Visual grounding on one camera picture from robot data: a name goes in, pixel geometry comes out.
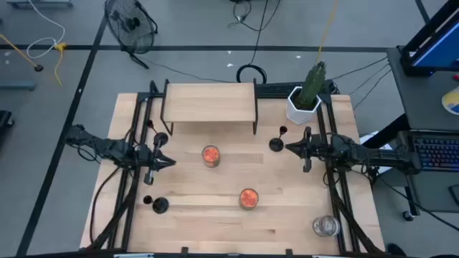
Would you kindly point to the candle jar with heart label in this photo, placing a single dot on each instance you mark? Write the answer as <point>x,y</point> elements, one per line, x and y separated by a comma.
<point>211,155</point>

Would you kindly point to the black frame rail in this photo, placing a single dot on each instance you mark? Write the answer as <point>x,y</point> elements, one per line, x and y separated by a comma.
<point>276,89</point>
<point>128,231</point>
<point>208,256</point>
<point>321,118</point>

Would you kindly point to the green cactus plant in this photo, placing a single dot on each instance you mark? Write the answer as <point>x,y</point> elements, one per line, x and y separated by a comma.
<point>312,86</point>

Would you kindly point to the black candle stick holder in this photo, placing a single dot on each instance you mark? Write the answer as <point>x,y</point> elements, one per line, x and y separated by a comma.
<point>161,138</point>
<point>160,205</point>
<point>276,144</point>

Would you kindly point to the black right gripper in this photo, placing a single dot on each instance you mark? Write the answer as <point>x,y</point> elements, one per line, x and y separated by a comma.
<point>319,147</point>

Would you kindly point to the black back frame rail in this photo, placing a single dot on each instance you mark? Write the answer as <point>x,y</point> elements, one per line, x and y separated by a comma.
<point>276,89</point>

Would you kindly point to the yellow pole with black foot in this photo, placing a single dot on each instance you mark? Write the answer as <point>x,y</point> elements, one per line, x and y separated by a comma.
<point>38,67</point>

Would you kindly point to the wooden shelf riser black legs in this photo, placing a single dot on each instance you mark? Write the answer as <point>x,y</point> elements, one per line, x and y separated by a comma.
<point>209,102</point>

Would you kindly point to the backlit black keyboard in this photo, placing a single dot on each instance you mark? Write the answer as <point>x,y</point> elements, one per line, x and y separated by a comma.
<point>435,154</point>

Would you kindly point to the black left frame rail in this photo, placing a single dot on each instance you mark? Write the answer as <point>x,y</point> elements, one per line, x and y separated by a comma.
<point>128,231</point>

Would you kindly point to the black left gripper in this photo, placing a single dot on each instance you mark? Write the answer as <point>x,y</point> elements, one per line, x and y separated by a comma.
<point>147,157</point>

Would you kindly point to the black front frame rail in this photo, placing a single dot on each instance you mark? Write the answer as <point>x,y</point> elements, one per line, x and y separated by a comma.
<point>208,256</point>

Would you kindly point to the silver mottled glass jar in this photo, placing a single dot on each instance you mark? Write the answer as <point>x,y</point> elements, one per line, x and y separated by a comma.
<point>325,226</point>

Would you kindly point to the black floor fan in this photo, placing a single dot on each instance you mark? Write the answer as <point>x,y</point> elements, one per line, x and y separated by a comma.
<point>131,25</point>

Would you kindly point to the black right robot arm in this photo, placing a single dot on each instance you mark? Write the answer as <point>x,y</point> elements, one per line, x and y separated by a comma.
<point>380,156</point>

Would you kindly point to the dark grey desk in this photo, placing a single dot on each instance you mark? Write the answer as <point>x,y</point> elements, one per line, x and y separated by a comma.
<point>423,104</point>

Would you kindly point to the grey floor base bar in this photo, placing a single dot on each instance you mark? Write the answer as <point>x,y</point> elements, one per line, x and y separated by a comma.
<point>18,85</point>

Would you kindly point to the yellow and blue disc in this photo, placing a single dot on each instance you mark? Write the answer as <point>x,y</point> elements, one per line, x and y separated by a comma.
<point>452,102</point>

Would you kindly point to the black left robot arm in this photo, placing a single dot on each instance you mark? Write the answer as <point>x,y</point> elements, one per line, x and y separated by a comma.
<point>107,148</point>

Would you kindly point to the black right frame rail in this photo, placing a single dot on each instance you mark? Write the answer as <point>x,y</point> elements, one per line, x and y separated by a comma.
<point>321,118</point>

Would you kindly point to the black diagonal bar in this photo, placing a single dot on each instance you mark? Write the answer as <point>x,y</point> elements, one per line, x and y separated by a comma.
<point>391,129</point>

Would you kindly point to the black desk caster wheel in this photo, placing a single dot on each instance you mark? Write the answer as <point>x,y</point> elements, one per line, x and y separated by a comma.
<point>408,215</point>

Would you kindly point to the black computer monitor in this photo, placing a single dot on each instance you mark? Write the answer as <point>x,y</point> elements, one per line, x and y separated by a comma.
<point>437,53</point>

